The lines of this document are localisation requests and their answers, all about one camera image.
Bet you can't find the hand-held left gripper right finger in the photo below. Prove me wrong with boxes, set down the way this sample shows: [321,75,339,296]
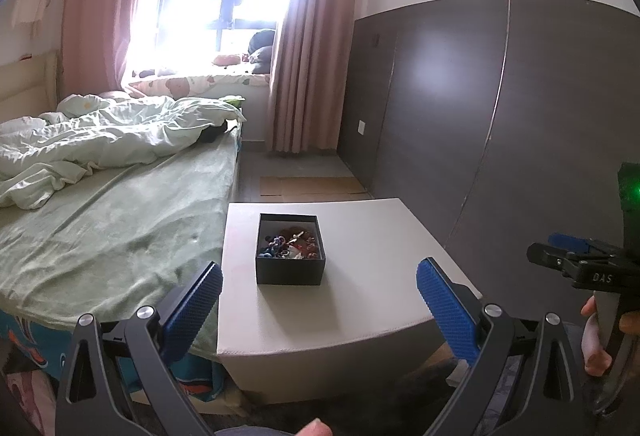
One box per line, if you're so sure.
[417,258,589,436]

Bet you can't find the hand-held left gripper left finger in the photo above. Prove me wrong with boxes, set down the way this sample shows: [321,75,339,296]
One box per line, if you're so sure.
[54,261,224,436]

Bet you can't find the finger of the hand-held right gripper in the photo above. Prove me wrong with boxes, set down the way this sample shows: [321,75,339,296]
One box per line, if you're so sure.
[527,242,587,275]
[547,234,622,259]

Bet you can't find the black jewelry box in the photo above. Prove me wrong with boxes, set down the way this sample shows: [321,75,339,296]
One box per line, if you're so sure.
[255,213,326,287]

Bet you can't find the mixed jewelry pile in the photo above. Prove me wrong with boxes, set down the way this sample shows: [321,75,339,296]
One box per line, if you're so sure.
[259,227,322,261]

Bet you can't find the person's right hand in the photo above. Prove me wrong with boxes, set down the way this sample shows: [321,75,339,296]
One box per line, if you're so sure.
[580,298,640,378]

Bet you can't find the person's left hand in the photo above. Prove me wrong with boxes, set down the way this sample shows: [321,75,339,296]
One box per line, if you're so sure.
[295,418,334,436]

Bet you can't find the white bedside table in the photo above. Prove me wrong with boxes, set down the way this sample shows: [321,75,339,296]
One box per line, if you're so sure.
[216,197,483,404]

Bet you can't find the bed with green sheet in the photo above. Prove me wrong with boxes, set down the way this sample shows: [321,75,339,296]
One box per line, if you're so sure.
[0,128,243,332]

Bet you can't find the person's grey trousers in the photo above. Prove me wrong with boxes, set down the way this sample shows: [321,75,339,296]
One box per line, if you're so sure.
[214,422,301,436]

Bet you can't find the cartoon printed mattress side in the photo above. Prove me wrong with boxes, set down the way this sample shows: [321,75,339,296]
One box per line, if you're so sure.
[0,308,228,412]

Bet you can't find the pale green duvet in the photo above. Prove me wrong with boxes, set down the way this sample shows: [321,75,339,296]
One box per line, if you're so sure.
[0,93,248,209]

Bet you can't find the floral window seat cushion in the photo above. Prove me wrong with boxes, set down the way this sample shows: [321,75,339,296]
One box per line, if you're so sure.
[129,73,272,100]

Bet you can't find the dark bags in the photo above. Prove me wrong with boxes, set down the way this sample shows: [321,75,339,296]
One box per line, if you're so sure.
[247,30,277,75]

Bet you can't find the beige headboard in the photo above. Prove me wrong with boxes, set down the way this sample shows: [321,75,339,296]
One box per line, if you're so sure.
[0,48,63,123]

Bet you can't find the pink curtain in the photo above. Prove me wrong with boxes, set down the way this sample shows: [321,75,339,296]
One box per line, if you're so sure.
[267,0,359,155]
[65,0,167,91]

